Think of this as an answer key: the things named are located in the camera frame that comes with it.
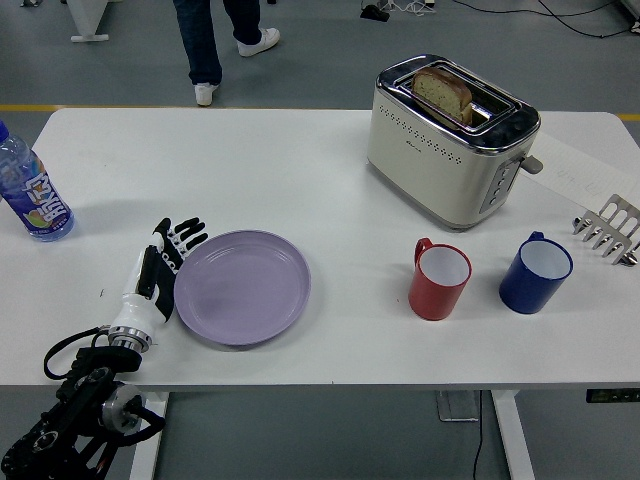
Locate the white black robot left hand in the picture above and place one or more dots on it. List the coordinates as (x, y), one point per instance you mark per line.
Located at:
(147, 295)

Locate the lilac round plate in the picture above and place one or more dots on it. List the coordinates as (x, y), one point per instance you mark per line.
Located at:
(245, 290)

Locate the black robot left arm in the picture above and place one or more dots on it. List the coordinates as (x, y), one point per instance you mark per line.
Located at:
(85, 395)

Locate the blue labelled drink bottle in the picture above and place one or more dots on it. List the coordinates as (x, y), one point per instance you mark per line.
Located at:
(35, 190)

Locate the white table leg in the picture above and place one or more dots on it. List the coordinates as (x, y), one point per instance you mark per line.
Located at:
(145, 450)
(515, 440)

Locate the person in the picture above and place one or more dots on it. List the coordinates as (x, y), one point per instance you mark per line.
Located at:
(202, 45)

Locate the white stand base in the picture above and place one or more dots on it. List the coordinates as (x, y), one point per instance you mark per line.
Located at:
(87, 20)

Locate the red mug white inside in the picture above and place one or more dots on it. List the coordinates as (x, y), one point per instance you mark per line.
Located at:
(432, 297)

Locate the cream and chrome toaster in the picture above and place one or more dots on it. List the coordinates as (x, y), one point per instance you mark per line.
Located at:
(435, 175)

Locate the bread slice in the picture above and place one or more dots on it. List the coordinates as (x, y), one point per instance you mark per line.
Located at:
(442, 92)

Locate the black floor device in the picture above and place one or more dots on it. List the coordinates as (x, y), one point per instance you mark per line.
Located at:
(375, 13)

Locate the blue mug white inside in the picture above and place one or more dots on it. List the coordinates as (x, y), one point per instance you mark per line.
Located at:
(525, 292)

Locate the white paper sheet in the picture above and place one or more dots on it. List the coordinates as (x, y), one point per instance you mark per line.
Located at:
(575, 167)

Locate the silver metal toast tongs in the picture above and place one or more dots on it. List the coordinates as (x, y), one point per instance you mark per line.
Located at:
(612, 225)

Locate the black table control panel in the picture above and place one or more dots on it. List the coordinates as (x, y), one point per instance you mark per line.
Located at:
(612, 395)

